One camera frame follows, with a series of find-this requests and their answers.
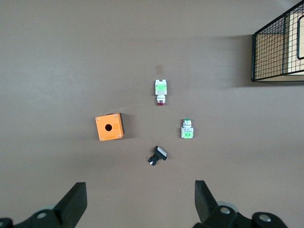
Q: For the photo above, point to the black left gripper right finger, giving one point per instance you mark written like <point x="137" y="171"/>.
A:
<point x="204" y="202"/>

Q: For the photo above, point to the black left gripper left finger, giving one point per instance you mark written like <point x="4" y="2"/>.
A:
<point x="71" y="204"/>

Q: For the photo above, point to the red push button switch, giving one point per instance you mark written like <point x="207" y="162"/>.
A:
<point x="161" y="88"/>

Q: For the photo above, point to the clear tape patch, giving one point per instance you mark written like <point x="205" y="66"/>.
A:
<point x="159" y="69"/>

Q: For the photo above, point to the black switch with white cap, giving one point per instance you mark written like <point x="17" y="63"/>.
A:
<point x="159" y="153"/>

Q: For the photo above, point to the green push button switch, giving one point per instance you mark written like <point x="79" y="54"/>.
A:
<point x="187" y="133"/>

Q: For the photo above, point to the orange button enclosure box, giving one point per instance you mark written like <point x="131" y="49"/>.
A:
<point x="115" y="129"/>

